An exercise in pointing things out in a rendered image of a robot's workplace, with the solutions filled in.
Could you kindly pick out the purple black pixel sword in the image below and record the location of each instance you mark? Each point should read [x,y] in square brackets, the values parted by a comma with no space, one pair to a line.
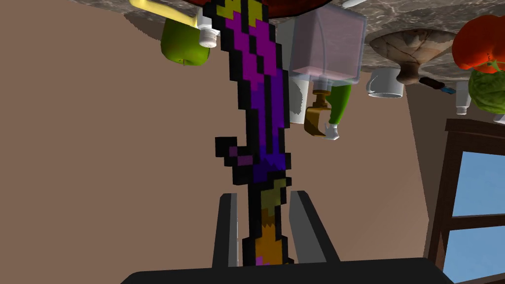
[263,98]

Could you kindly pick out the green bottle with white cap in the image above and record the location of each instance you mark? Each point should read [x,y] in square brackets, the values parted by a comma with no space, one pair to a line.
[340,102]

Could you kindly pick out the white slim bottle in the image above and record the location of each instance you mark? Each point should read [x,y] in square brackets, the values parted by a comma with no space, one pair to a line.
[462,98]

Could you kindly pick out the white cylinder cup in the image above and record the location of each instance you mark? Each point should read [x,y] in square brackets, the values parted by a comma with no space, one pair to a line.
[298,98]

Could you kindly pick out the brown marble footed bowl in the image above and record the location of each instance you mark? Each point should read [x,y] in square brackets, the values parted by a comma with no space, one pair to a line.
[410,49]

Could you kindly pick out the dark brown framed window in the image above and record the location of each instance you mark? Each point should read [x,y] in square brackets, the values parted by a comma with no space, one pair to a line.
[453,189]

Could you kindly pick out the small white bottle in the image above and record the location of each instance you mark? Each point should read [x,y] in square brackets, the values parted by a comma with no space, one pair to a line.
[208,37]

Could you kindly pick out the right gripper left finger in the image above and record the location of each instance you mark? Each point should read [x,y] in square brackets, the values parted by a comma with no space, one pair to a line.
[227,232]

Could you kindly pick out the green apple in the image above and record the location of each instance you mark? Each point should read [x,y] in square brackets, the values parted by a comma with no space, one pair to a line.
[183,45]

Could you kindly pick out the green cabbage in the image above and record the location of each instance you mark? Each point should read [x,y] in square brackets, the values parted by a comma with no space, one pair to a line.
[489,90]

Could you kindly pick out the red orange tomato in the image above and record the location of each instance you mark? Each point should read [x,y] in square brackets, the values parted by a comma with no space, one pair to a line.
[477,41]

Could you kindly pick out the black and blue stick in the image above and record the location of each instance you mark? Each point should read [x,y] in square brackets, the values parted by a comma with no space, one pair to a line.
[434,84]

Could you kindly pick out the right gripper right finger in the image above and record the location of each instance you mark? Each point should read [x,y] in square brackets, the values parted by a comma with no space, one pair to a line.
[305,232]

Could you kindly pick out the white mug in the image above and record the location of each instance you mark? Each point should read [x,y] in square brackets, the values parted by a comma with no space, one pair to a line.
[384,85]

